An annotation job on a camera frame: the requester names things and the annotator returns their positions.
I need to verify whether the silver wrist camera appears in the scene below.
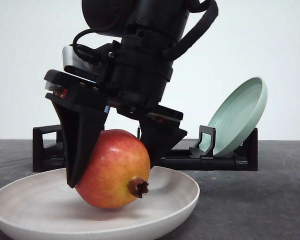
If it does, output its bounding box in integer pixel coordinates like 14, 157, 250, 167
62, 45, 103, 83

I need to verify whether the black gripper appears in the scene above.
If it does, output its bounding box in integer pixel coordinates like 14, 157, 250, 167
44, 39, 188, 169

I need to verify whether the black sleeved cable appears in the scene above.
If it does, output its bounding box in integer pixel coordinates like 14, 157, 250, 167
163, 0, 219, 62

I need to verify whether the white plate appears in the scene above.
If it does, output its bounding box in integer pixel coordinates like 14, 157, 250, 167
0, 166, 200, 240

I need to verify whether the green plate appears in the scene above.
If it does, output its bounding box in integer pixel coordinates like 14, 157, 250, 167
200, 77, 268, 158

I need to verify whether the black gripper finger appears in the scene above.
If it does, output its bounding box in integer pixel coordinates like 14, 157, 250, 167
46, 93, 110, 188

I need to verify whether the black plate rack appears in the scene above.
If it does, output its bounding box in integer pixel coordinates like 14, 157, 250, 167
32, 125, 259, 173

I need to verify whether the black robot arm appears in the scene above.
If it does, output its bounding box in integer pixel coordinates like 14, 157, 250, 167
44, 0, 189, 188

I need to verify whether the red pomegranate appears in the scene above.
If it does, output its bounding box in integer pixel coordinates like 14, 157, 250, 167
75, 129, 151, 209

